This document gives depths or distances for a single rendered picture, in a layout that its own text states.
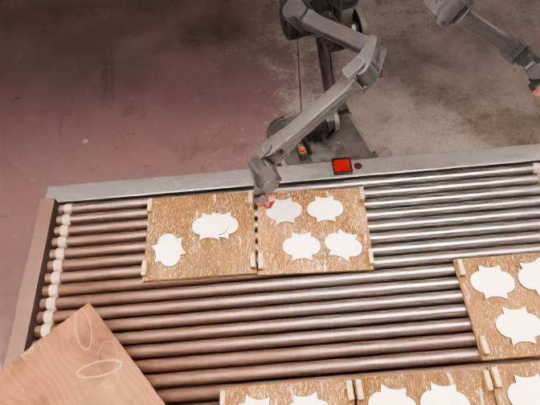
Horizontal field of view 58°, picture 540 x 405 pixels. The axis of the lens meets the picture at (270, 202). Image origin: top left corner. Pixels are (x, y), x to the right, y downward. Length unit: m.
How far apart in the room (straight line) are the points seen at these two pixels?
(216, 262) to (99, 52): 2.75
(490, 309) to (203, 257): 1.00
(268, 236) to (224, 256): 0.18
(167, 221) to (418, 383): 1.05
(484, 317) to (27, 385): 1.45
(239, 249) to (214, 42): 2.50
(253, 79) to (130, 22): 1.25
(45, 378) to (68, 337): 0.13
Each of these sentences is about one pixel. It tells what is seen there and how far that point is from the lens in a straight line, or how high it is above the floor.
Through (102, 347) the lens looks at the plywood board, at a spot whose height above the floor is 1.04.
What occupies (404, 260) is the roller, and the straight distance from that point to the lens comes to 1.84.
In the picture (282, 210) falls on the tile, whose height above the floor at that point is 0.94.
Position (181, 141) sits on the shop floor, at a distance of 3.39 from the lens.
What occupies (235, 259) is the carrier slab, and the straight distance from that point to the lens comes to 1.80.
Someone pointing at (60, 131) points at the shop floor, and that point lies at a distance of 3.76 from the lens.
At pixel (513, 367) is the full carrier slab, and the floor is 0.94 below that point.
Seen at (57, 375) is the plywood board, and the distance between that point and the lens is 1.70.
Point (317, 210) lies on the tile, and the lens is 1.87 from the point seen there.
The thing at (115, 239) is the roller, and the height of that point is 0.91.
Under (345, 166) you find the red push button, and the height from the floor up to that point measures 0.93.
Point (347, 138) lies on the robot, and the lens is 3.00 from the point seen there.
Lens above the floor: 2.54
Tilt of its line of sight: 57 degrees down
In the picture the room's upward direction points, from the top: 6 degrees counter-clockwise
